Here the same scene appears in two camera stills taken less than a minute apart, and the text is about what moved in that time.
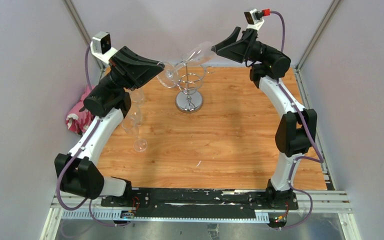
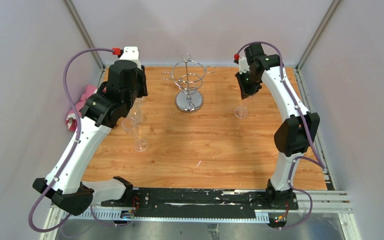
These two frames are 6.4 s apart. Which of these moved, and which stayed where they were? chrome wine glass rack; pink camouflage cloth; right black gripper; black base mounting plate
Moved: right black gripper
Stayed: chrome wine glass rack; black base mounting plate; pink camouflage cloth
